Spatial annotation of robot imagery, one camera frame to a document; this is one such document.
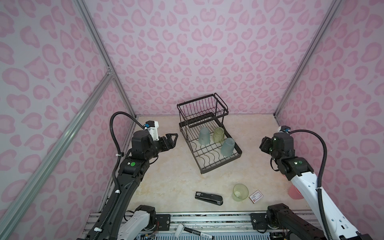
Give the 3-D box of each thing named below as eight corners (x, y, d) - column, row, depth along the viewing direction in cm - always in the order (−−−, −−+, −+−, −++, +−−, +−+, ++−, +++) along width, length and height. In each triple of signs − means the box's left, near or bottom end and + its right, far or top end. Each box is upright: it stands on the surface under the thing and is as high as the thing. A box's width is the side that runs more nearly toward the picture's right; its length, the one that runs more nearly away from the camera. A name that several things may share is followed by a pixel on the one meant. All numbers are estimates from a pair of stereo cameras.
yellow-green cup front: (232, 201, 82) (236, 196, 74) (231, 190, 85) (234, 183, 78) (245, 201, 81) (249, 196, 74) (242, 190, 85) (247, 183, 78)
